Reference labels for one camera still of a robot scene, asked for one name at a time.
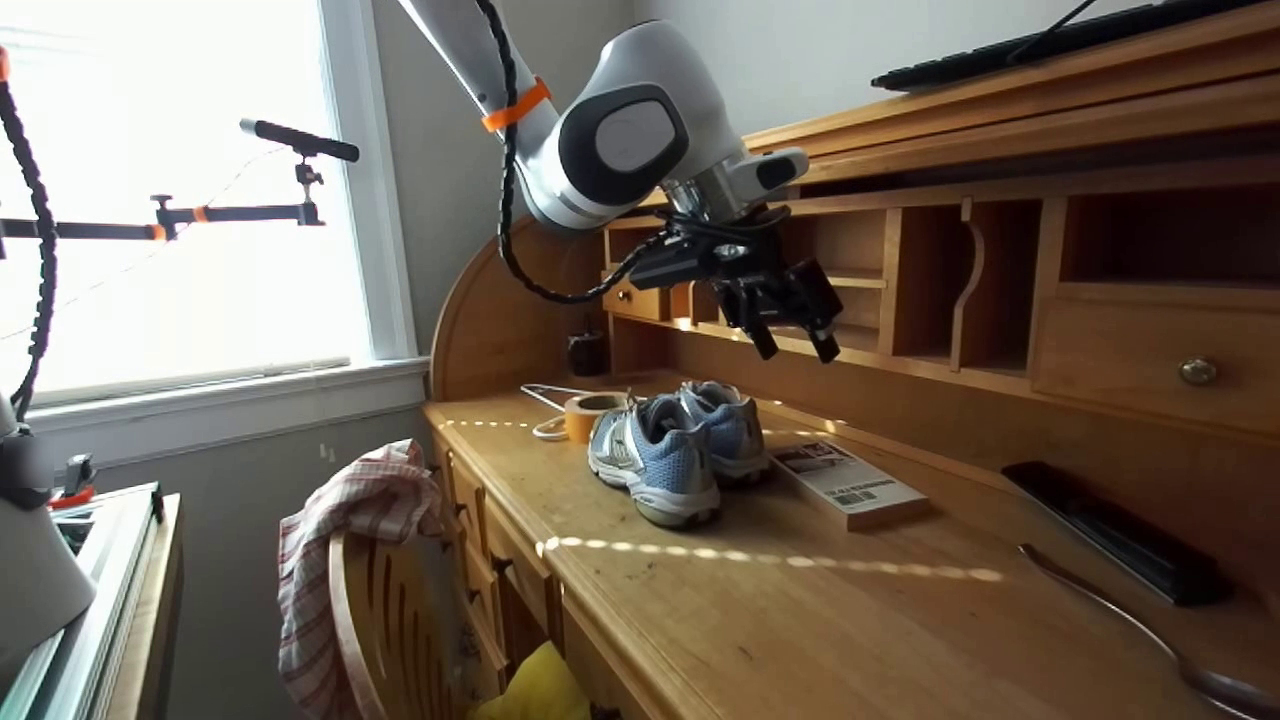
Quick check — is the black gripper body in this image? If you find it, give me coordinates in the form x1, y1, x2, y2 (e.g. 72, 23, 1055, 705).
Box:
689, 218, 808, 302

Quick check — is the white paperback book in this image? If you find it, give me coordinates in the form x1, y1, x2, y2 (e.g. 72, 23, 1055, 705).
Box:
768, 436, 936, 535

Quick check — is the grey blue sneaker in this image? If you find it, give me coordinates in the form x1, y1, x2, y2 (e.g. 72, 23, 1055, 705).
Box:
666, 376, 777, 484
583, 388, 722, 534

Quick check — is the small black cube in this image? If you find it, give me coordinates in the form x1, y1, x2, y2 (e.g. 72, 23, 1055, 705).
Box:
562, 328, 615, 379

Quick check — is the brown tape roll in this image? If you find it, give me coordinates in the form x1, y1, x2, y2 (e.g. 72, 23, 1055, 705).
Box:
560, 388, 633, 450

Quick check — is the wooden roll-top desk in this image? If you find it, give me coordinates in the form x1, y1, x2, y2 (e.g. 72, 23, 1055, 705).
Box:
424, 0, 1280, 720

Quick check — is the small wooden desk drawer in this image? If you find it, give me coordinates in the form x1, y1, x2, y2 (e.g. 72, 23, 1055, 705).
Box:
1035, 284, 1280, 442

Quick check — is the black keyboard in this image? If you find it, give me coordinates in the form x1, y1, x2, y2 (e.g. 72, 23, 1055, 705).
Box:
867, 0, 1260, 98

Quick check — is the round brass drawer knob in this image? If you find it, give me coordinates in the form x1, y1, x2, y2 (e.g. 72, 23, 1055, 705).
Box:
1175, 353, 1225, 392

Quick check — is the yellow cushion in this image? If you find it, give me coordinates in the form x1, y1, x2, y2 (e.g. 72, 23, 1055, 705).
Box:
464, 642, 598, 720

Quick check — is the metal spoon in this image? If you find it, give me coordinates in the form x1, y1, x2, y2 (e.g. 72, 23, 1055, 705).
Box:
1021, 539, 1280, 720

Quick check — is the wooden chair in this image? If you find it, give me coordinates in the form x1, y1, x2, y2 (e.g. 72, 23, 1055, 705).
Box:
323, 523, 512, 720

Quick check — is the red white checkered cloth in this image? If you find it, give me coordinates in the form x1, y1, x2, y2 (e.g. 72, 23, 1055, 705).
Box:
270, 436, 450, 720

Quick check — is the white framed window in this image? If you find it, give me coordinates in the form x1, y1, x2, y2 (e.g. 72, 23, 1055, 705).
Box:
0, 0, 419, 410

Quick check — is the light side table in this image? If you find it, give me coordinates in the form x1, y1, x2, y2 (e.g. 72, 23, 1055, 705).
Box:
0, 477, 182, 720

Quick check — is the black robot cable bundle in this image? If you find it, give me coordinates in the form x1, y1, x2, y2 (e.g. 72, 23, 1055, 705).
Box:
469, 0, 673, 310

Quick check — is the orange strap on arm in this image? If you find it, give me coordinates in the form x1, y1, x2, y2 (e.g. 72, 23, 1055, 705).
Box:
474, 77, 555, 142

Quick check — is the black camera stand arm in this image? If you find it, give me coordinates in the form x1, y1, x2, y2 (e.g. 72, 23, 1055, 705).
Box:
0, 112, 362, 250

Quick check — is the black ribbed flexible hose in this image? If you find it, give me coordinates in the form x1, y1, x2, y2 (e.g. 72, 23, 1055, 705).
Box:
0, 44, 62, 424

